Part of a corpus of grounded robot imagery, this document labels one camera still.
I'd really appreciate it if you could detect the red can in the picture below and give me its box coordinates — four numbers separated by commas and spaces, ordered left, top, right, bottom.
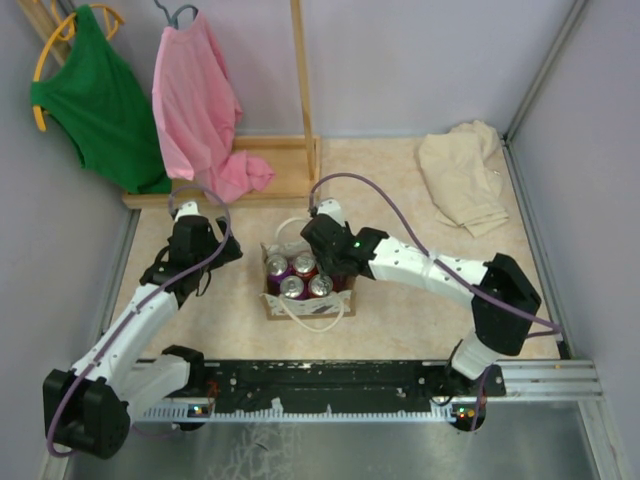
291, 252, 319, 280
307, 274, 334, 298

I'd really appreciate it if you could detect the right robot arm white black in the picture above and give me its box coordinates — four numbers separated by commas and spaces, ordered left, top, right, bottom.
301, 213, 542, 396

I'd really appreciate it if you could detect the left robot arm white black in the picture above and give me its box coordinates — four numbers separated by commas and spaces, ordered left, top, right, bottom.
43, 213, 242, 459

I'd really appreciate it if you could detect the purple can front left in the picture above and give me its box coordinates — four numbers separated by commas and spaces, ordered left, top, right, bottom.
279, 275, 308, 300

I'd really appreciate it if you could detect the purple can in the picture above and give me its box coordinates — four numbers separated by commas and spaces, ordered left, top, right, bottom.
279, 275, 308, 300
265, 254, 292, 295

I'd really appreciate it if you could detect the purple can back left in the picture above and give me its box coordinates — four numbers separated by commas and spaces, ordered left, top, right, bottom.
265, 254, 292, 295

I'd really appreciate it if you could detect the wooden clothes rack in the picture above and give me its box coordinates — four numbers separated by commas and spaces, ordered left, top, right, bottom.
18, 1, 322, 206

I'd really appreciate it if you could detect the pink t-shirt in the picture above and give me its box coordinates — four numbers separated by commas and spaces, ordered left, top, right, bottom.
152, 13, 275, 203

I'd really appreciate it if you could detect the beige folded cloth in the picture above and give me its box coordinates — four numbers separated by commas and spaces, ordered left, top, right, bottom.
417, 120, 509, 238

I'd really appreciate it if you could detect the green tank top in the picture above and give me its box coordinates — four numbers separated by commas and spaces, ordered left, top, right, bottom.
30, 4, 171, 195

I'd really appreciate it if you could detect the grey blue hanger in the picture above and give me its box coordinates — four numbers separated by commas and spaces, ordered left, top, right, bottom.
154, 0, 199, 29

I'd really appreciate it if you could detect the yellow hanger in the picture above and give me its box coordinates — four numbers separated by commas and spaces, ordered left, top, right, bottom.
32, 1, 125, 132

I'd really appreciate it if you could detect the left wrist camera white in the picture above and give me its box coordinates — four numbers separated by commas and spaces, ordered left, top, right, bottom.
173, 200, 201, 223

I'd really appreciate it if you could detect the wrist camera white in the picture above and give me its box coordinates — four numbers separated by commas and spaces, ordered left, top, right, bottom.
316, 198, 346, 227
173, 200, 201, 223

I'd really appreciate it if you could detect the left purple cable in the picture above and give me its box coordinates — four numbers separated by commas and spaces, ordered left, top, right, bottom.
45, 183, 233, 457

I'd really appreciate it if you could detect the purple cable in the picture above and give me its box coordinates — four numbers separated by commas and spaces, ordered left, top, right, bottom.
45, 183, 233, 457
307, 172, 563, 341

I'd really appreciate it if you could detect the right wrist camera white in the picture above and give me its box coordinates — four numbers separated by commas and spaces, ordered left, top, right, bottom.
316, 198, 346, 227

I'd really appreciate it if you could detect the canvas bag with white handles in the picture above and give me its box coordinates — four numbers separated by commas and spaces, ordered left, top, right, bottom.
260, 217, 356, 333

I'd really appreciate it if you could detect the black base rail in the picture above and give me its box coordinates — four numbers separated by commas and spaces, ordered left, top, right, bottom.
199, 358, 506, 416

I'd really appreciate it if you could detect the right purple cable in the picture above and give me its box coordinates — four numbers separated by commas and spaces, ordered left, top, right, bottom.
307, 172, 563, 341

